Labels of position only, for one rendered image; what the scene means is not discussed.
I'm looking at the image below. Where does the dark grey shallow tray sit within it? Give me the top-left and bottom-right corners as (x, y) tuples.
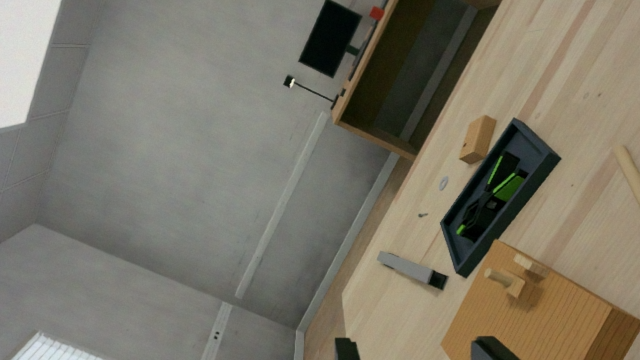
(440, 117), (562, 278)

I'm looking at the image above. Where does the grey metal washer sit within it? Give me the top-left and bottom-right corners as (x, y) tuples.
(438, 176), (448, 191)

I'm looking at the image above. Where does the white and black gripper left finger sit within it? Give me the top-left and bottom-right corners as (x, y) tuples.
(335, 337), (362, 360)

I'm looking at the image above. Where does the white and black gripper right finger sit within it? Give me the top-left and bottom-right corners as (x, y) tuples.
(470, 336), (520, 360)

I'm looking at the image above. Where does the flat wooden board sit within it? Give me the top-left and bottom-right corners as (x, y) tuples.
(440, 239), (640, 360)

